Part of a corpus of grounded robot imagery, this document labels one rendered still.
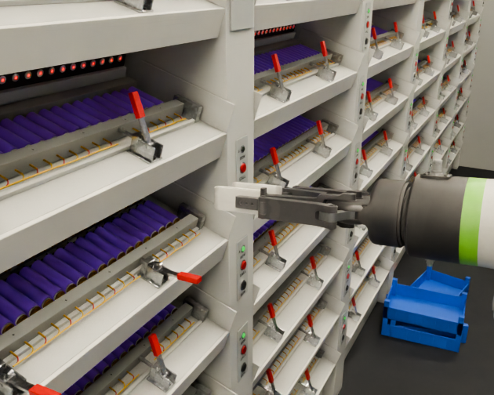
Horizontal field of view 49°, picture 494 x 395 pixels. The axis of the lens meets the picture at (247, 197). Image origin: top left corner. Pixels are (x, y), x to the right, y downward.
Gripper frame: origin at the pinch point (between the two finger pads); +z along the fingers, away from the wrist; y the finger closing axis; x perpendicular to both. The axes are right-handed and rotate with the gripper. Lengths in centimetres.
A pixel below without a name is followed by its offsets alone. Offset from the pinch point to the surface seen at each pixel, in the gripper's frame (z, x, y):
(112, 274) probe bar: 18.3, 12.0, 4.7
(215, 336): 16.7, 30.2, -20.5
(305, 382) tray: 24, 73, -88
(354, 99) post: 13, -14, -86
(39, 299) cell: 21.8, 13.3, 14.4
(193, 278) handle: 8.9, 12.6, -1.2
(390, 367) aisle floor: 8, 84, -134
